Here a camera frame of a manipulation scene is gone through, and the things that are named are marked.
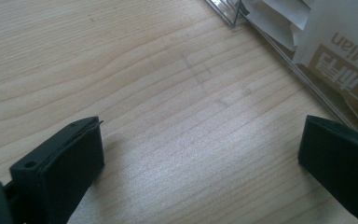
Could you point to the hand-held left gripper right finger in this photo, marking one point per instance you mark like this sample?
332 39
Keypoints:
338 158

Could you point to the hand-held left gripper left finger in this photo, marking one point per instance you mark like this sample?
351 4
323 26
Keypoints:
59 168

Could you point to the clear plastic box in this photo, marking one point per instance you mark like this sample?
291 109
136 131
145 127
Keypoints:
323 93

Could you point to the white and gold packet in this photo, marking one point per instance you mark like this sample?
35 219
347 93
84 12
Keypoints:
345 53

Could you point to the white paper packet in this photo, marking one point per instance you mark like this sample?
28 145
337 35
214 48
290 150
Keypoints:
276 18

